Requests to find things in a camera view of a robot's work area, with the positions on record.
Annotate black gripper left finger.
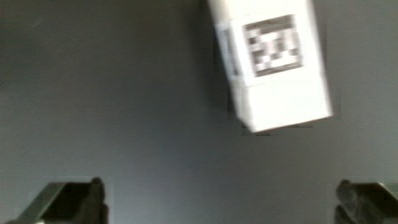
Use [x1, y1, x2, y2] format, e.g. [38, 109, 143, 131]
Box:
[10, 177, 108, 224]

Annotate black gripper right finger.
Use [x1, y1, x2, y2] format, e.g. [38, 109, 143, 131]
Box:
[333, 180, 398, 224]

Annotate white table leg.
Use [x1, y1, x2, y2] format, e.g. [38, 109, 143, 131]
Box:
[205, 0, 331, 133]

